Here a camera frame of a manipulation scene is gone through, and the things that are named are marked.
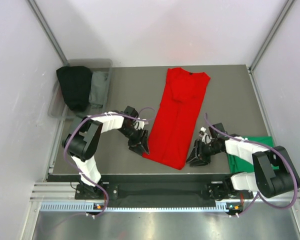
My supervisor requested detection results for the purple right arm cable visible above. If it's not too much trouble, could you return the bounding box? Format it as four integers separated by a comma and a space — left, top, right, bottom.
204, 112, 299, 218

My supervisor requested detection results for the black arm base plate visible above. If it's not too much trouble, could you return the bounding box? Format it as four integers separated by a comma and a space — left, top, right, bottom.
74, 173, 255, 201

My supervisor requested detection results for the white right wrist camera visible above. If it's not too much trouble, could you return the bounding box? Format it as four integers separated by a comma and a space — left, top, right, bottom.
199, 127, 212, 144

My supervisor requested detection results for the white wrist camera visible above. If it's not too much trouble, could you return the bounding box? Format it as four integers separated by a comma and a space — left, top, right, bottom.
132, 117, 149, 130
199, 127, 212, 144

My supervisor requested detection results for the grey t shirt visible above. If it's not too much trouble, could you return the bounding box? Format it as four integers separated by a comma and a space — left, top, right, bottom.
89, 71, 109, 109

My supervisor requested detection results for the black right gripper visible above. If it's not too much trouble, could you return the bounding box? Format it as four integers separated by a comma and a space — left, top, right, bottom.
185, 138, 222, 167

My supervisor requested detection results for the left aluminium corner post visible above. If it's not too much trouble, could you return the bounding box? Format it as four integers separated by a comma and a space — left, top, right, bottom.
26, 0, 69, 66

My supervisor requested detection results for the aluminium corner post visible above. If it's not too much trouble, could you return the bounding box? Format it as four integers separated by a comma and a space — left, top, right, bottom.
247, 0, 296, 74
26, 0, 69, 66

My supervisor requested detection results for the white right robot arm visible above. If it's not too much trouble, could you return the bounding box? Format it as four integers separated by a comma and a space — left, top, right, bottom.
186, 123, 300, 200

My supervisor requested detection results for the black t shirt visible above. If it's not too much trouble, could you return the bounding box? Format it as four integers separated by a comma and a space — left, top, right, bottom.
56, 66, 93, 112

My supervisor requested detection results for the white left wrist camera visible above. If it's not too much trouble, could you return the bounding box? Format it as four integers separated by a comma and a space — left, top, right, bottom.
132, 117, 149, 130

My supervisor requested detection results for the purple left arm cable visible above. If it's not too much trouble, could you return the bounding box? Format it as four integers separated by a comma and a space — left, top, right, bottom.
63, 106, 157, 216

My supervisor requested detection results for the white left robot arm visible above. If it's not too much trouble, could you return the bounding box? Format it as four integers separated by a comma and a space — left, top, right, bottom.
62, 106, 150, 199

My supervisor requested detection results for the grey plastic bin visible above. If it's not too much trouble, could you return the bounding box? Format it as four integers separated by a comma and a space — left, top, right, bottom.
47, 58, 113, 121

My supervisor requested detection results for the slotted grey cable duct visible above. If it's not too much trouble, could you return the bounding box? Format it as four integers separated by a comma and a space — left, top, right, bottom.
40, 202, 241, 213

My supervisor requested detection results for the aluminium frame rail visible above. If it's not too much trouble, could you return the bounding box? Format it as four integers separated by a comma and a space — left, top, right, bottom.
30, 182, 294, 202

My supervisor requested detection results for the right aluminium corner post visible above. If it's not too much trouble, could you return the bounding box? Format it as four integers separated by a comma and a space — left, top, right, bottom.
247, 0, 296, 74

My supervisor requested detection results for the green folded t shirt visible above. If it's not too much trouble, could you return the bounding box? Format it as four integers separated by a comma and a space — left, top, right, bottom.
227, 136, 274, 174

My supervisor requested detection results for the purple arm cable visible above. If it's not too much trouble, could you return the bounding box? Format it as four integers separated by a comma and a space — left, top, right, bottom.
63, 106, 157, 216
204, 112, 299, 218

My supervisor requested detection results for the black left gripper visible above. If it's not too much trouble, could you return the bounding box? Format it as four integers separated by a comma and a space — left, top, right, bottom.
117, 125, 149, 156

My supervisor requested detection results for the red t shirt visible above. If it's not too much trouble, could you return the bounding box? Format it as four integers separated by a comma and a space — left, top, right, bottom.
142, 67, 211, 170

